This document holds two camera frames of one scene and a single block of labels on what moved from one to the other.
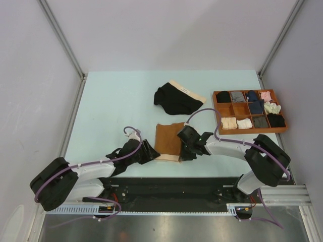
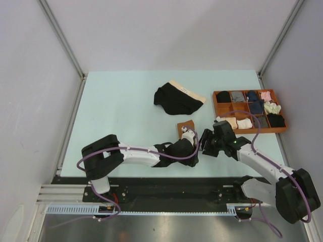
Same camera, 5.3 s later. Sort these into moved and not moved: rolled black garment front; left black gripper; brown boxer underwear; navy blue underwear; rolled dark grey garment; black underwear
Moved: left black gripper; brown boxer underwear
Not moved: navy blue underwear; rolled black garment front; rolled dark grey garment; black underwear
